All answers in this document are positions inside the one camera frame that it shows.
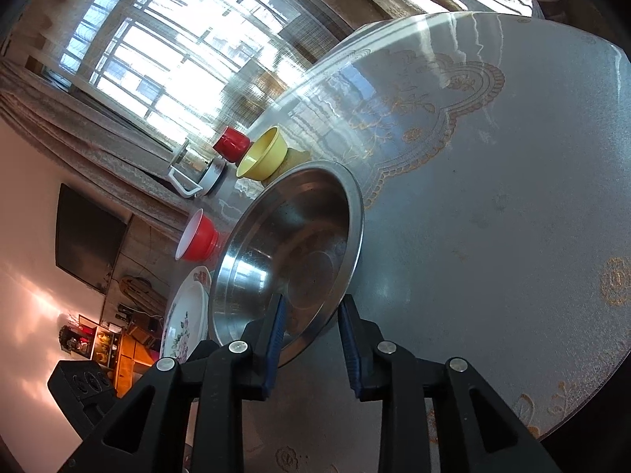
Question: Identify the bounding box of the red mug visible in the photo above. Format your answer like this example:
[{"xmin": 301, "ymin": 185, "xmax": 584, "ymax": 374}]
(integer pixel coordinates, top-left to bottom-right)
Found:
[{"xmin": 213, "ymin": 126, "xmax": 252, "ymax": 162}]

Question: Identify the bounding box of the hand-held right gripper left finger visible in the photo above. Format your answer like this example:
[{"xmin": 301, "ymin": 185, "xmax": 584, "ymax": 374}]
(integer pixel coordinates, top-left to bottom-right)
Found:
[{"xmin": 56, "ymin": 294, "xmax": 288, "ymax": 473}]

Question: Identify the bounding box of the glass display case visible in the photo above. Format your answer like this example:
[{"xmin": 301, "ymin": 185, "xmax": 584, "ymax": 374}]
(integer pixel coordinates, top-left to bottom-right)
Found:
[{"xmin": 59, "ymin": 312, "xmax": 125, "ymax": 361}]

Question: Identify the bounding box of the orange wooden cabinet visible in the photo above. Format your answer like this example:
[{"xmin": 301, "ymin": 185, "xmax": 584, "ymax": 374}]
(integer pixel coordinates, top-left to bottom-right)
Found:
[{"xmin": 114, "ymin": 328, "xmax": 159, "ymax": 397}]

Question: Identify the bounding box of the large floral white plate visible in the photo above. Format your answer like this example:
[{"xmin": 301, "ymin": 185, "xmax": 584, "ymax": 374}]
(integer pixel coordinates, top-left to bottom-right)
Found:
[{"xmin": 159, "ymin": 265, "xmax": 214, "ymax": 361}]

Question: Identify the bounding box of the glass electric kettle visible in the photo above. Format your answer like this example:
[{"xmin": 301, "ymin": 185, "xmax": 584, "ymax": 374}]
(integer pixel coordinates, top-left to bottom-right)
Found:
[{"xmin": 168, "ymin": 140, "xmax": 228, "ymax": 199}]

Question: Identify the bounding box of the stainless steel bowl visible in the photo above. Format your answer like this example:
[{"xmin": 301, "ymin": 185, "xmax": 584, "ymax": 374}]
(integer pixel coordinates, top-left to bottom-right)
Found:
[{"xmin": 207, "ymin": 160, "xmax": 366, "ymax": 370}]

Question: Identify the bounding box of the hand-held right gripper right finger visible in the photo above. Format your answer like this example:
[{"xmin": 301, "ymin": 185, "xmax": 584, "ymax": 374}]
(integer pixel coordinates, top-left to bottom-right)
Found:
[{"xmin": 339, "ymin": 294, "xmax": 563, "ymax": 473}]

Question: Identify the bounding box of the sheer window curtain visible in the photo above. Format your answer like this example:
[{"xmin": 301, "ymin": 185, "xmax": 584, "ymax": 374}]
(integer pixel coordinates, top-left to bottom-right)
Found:
[{"xmin": 44, "ymin": 0, "xmax": 356, "ymax": 158}]

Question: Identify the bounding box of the folded wooden chair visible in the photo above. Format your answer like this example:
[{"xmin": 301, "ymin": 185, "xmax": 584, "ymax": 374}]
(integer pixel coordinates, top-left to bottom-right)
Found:
[{"xmin": 118, "ymin": 273, "xmax": 167, "ymax": 317}]

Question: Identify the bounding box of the wall-mounted black television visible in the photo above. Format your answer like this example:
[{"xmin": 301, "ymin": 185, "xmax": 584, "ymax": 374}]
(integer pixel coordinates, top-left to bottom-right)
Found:
[{"xmin": 54, "ymin": 183, "xmax": 129, "ymax": 293}]

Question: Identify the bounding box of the yellow plastic bowl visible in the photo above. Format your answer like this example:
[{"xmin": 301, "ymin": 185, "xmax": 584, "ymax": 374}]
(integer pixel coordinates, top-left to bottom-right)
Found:
[{"xmin": 235, "ymin": 127, "xmax": 289, "ymax": 181}]

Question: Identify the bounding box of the red plastic bowl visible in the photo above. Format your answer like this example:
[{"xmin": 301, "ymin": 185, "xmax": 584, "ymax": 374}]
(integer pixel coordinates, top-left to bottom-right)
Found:
[{"xmin": 175, "ymin": 208, "xmax": 229, "ymax": 262}]

